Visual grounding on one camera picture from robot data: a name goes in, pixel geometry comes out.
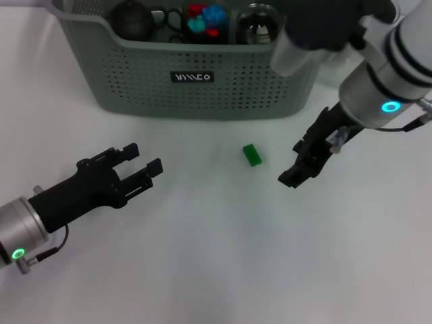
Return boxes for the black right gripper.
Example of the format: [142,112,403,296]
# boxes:
[277,106,364,189]

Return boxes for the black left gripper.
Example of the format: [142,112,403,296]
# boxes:
[28,142,165,234]

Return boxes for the green rectangular toy brick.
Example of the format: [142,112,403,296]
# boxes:
[242,143,263,167]

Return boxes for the teal square toy plate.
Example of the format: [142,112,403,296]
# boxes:
[187,18,207,34]

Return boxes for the blue square toy plate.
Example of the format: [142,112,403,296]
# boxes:
[201,2,226,24]

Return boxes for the grey-green perforated storage bin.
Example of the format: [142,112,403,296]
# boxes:
[50,0,354,121]

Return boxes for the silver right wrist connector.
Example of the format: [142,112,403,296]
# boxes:
[329,126,350,155]

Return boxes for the dark clay teapot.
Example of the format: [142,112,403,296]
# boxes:
[108,0,158,41]

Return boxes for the thin black left wrist cable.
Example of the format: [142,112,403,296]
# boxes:
[33,224,70,261]

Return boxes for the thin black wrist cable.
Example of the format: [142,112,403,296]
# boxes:
[376,114,432,133]
[33,224,70,261]

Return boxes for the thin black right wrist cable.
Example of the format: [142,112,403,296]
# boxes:
[376,114,432,133]

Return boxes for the silver left cable plug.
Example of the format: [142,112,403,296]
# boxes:
[16,256,36,275]

